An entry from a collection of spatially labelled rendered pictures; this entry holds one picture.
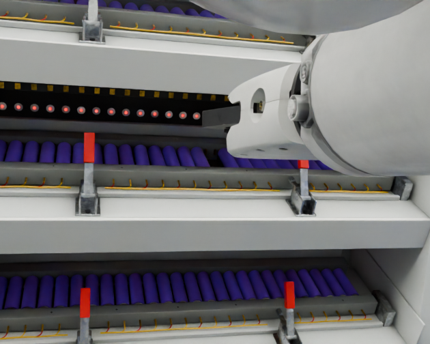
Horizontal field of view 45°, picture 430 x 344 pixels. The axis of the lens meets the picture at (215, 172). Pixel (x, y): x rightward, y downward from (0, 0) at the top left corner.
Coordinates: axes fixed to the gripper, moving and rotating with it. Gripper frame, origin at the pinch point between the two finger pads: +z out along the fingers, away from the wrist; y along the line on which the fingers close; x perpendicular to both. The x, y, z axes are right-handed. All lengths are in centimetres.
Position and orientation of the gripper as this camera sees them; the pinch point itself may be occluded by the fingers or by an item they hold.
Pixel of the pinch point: (264, 129)
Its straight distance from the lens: 44.6
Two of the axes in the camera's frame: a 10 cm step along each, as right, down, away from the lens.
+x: 0.1, -10.0, 0.2
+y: 9.7, 0.2, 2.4
